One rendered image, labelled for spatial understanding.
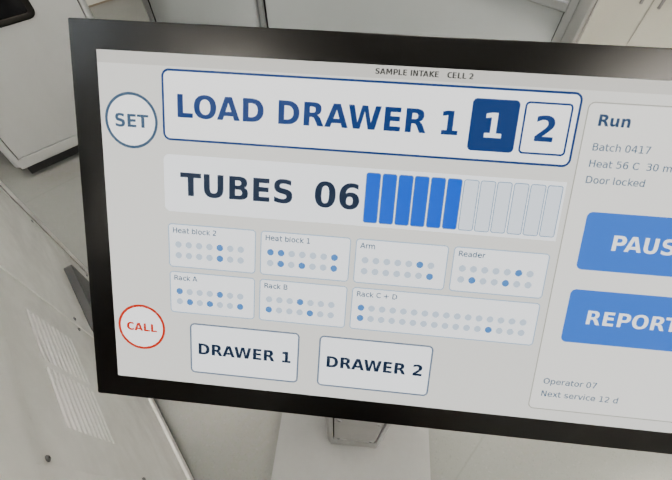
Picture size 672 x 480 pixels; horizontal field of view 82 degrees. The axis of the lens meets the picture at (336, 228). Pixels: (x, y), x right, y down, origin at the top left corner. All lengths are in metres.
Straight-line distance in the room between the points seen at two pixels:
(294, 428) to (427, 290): 1.04
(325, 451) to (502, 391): 0.97
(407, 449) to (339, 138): 1.13
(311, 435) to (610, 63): 1.18
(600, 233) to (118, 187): 0.37
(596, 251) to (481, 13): 0.75
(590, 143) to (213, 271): 0.30
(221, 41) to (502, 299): 0.28
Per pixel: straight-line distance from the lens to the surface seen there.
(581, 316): 0.36
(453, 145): 0.30
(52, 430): 0.75
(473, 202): 0.30
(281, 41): 0.30
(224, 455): 1.38
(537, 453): 1.47
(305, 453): 1.30
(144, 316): 0.37
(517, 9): 0.98
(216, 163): 0.31
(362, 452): 1.30
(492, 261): 0.32
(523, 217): 0.32
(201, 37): 0.32
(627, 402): 0.41
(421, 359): 0.34
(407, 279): 0.31
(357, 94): 0.29
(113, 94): 0.35
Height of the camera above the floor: 1.33
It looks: 53 degrees down
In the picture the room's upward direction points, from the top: straight up
